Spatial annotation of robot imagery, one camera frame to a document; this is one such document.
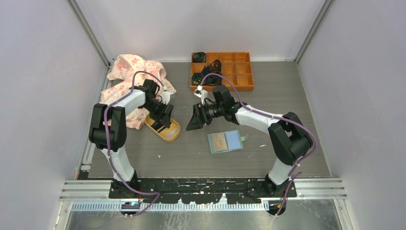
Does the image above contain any orange compartment organizer box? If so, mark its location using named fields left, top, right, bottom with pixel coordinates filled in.
left=189, top=52, right=255, bottom=92

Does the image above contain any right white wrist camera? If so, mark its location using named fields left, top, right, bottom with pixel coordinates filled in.
left=193, top=85, right=208, bottom=105

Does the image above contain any purple cable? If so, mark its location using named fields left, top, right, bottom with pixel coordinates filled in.
left=103, top=70, right=167, bottom=218
left=199, top=72, right=318, bottom=218

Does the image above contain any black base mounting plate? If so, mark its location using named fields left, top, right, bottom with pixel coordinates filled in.
left=109, top=178, right=297, bottom=204

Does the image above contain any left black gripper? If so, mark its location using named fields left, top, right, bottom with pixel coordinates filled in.
left=142, top=99, right=173, bottom=128

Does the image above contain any dark rolled sock bottom-left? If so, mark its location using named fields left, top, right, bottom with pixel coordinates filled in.
left=191, top=72, right=206, bottom=86

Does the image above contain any dark rolled sock top-left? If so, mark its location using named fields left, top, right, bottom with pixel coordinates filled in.
left=192, top=52, right=206, bottom=63

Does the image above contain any yellow credit card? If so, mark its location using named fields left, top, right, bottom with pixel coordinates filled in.
left=212, top=132, right=228, bottom=151

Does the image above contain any yellow oval tray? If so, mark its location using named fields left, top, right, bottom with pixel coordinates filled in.
left=145, top=115, right=180, bottom=142

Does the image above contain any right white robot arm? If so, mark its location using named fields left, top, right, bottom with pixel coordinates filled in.
left=186, top=85, right=315, bottom=197

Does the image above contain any light green card holder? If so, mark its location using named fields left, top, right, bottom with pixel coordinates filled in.
left=207, top=130, right=248, bottom=154

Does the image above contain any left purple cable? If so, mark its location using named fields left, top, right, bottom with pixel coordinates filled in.
left=103, top=70, right=167, bottom=218

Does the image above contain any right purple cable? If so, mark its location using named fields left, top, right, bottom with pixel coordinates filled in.
left=199, top=72, right=318, bottom=218

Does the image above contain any dark rolled sock middle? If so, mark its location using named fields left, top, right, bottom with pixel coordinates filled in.
left=201, top=59, right=222, bottom=77

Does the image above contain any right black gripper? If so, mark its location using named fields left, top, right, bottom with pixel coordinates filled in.
left=186, top=102, right=224, bottom=131

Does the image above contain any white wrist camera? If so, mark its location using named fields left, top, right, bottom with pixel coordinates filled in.
left=193, top=85, right=208, bottom=105
left=160, top=91, right=176, bottom=104

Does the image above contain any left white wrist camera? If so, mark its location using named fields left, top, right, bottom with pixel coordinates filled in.
left=160, top=91, right=176, bottom=104

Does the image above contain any dark rolled sock bottom-middle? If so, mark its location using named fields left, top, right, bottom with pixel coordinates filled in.
left=205, top=71, right=222, bottom=86

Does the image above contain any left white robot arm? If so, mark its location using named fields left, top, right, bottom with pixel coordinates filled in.
left=89, top=80, right=174, bottom=198

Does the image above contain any pink patterned cloth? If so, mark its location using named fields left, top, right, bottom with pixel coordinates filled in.
left=101, top=54, right=177, bottom=130

